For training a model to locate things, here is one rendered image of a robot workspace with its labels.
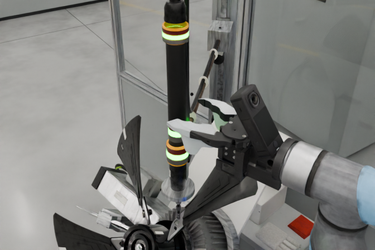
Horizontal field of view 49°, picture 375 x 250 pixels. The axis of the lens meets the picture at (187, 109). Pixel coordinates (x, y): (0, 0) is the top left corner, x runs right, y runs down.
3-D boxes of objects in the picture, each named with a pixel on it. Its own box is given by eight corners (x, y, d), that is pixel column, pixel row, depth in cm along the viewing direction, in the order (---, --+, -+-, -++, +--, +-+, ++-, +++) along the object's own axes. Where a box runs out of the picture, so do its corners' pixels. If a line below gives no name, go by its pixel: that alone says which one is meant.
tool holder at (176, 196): (168, 171, 92) (167, 135, 87) (199, 175, 91) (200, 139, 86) (157, 199, 85) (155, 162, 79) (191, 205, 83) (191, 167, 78)
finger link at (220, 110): (197, 120, 81) (225, 145, 74) (197, 95, 77) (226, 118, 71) (210, 116, 82) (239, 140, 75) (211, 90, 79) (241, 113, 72)
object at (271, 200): (253, 183, 174) (255, 163, 168) (285, 204, 164) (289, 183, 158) (226, 203, 164) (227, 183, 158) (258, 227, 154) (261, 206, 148)
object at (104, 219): (101, 223, 131) (105, 210, 132) (114, 229, 128) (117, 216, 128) (95, 222, 129) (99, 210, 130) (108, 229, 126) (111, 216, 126)
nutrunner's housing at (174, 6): (171, 191, 90) (165, -22, 65) (188, 193, 90) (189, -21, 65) (167, 203, 87) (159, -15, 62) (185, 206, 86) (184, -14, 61)
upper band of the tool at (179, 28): (166, 34, 71) (166, 18, 69) (191, 37, 70) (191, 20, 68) (159, 44, 67) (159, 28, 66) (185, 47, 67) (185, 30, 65)
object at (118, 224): (154, 244, 118) (76, 209, 139) (156, 236, 118) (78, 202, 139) (149, 244, 116) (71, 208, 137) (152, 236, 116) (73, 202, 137)
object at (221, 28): (211, 40, 141) (212, 16, 136) (232, 42, 140) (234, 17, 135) (206, 53, 132) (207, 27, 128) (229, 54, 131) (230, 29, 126)
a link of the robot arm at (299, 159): (309, 167, 59) (330, 139, 64) (279, 154, 61) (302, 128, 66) (301, 205, 63) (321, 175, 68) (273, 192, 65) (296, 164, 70)
